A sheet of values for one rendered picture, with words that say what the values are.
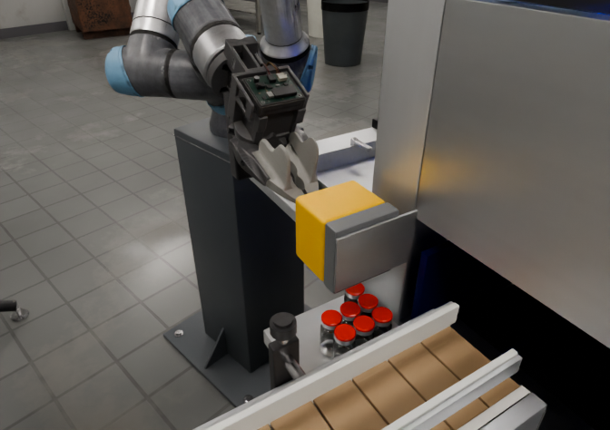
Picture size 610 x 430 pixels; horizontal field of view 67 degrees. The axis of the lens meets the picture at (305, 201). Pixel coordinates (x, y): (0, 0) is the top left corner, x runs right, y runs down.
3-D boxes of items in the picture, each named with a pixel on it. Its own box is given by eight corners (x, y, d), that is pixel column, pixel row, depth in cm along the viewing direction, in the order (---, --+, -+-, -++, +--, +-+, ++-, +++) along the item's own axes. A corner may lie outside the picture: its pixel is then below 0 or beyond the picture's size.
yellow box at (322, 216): (392, 270, 46) (400, 209, 42) (333, 296, 43) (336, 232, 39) (349, 233, 52) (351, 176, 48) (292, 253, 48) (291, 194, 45)
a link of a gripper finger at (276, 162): (295, 187, 45) (255, 122, 49) (284, 220, 49) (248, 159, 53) (322, 179, 46) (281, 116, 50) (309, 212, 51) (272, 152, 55)
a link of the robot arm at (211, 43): (191, 77, 61) (247, 68, 65) (204, 100, 59) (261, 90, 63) (193, 27, 55) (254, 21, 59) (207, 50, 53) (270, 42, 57)
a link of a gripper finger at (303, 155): (322, 179, 46) (281, 116, 50) (309, 212, 51) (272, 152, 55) (348, 171, 47) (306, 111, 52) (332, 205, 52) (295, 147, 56)
